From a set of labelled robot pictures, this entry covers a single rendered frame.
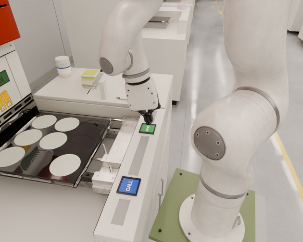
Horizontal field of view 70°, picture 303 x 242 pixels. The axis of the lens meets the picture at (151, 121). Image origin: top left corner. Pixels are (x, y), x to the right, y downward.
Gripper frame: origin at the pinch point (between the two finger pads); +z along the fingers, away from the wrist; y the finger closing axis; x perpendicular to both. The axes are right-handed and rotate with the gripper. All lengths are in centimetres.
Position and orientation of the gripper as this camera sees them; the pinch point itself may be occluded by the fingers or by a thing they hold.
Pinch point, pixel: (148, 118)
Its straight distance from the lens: 77.3
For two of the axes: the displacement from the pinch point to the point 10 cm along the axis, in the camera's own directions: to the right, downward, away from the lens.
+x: 1.8, -5.8, 8.0
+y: 9.6, -0.7, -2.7
